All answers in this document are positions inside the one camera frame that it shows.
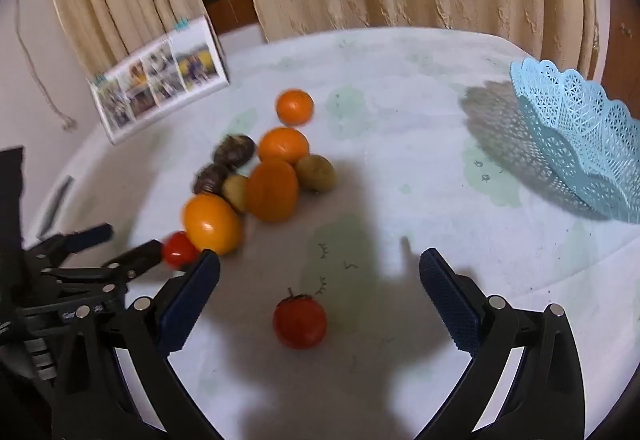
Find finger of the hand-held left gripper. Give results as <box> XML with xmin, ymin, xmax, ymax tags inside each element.
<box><xmin>25</xmin><ymin>223</ymin><xmax>115</xmax><ymax>278</ymax></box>
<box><xmin>42</xmin><ymin>240</ymin><xmax>165</xmax><ymax>298</ymax></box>

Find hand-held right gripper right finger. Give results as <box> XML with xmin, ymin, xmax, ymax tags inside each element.
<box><xmin>412</xmin><ymin>247</ymin><xmax>586</xmax><ymax>440</ymax></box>

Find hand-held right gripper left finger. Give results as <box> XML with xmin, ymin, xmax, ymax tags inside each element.
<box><xmin>50</xmin><ymin>249</ymin><xmax>223</xmax><ymax>440</ymax></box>

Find small red tomato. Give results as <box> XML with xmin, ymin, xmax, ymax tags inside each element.
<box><xmin>161</xmin><ymin>231</ymin><xmax>201</xmax><ymax>271</ymax></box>

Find large yellow-orange citrus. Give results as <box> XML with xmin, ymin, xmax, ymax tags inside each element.
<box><xmin>182</xmin><ymin>193</ymin><xmax>244</xmax><ymax>256</ymax></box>

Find red tomato with stem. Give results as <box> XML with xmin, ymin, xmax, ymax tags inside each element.
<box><xmin>272</xmin><ymin>287</ymin><xmax>328</xmax><ymax>350</ymax></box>

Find dark orange tangerine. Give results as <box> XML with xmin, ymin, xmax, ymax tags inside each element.
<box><xmin>244</xmin><ymin>159</ymin><xmax>301</xmax><ymax>224</ymax></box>

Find large dark brown taro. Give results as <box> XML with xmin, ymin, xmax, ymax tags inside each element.
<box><xmin>213</xmin><ymin>133</ymin><xmax>257</xmax><ymax>168</ymax></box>

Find light blue lattice basket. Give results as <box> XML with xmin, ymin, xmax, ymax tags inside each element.
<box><xmin>510</xmin><ymin>59</ymin><xmax>640</xmax><ymax>224</ymax></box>

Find small round orange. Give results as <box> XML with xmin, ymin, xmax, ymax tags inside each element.
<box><xmin>275</xmin><ymin>89</ymin><xmax>315</xmax><ymax>126</ymax></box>

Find grey flat bar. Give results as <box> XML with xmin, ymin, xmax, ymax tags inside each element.
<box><xmin>37</xmin><ymin>175</ymin><xmax>76</xmax><ymax>241</ymax></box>

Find small dark brown taro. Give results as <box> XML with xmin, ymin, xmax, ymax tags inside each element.
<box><xmin>193</xmin><ymin>163</ymin><xmax>231</xmax><ymax>195</ymax></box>

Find small brown kiwi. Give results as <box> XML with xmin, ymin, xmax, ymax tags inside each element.
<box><xmin>221</xmin><ymin>174</ymin><xmax>250</xmax><ymax>215</ymax></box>

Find white green-patterned tablecloth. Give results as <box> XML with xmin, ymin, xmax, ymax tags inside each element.
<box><xmin>20</xmin><ymin>26</ymin><xmax>640</xmax><ymax>440</ymax></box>

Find photo calendar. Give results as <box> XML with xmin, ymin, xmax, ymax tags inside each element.
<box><xmin>87</xmin><ymin>16</ymin><xmax>231</xmax><ymax>145</ymax></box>

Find small orange fruit on table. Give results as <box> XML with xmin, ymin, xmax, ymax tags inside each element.
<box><xmin>293</xmin><ymin>154</ymin><xmax>336</xmax><ymax>194</ymax></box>

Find wooden window sill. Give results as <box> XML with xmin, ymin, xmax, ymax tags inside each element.
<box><xmin>206</xmin><ymin>0</ymin><xmax>264</xmax><ymax>37</ymax></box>

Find brown wooden door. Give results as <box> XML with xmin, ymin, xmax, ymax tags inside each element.
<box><xmin>597</xmin><ymin>0</ymin><xmax>640</xmax><ymax>106</ymax></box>

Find thin cord on wall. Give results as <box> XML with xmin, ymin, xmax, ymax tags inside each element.
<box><xmin>12</xmin><ymin>0</ymin><xmax>78</xmax><ymax>131</ymax></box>

